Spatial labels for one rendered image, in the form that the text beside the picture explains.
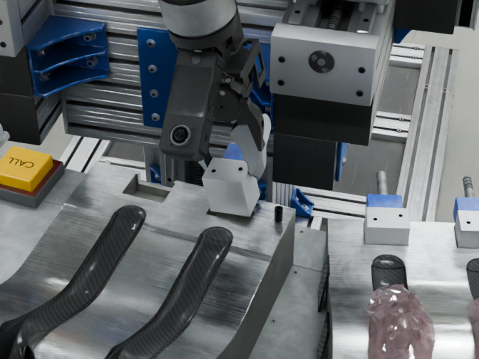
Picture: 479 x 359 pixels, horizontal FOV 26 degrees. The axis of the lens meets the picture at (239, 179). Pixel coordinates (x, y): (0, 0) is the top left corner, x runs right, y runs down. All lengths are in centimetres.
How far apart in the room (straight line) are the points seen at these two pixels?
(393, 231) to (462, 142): 163
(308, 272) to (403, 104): 136
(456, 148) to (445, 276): 162
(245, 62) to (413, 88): 157
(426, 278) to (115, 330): 36
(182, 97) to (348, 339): 30
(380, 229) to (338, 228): 6
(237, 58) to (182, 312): 28
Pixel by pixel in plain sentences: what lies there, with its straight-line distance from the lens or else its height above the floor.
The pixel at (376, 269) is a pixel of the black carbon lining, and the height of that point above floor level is 85.
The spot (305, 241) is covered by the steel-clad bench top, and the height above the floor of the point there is 80.
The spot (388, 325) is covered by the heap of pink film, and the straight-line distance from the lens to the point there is 105.
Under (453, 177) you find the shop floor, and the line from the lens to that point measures 272.
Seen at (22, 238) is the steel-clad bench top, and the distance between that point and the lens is 134.
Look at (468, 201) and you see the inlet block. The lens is 129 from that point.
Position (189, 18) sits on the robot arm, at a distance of 103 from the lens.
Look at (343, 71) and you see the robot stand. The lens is 134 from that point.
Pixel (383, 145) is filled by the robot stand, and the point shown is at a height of 21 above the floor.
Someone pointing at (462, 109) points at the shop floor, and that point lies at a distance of 296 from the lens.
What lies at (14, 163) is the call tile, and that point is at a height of 84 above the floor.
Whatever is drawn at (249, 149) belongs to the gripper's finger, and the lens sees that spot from 114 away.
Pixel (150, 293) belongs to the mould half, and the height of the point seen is 88.
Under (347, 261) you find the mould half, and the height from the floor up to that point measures 86.
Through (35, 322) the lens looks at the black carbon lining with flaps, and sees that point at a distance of 107.
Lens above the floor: 169
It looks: 40 degrees down
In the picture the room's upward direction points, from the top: straight up
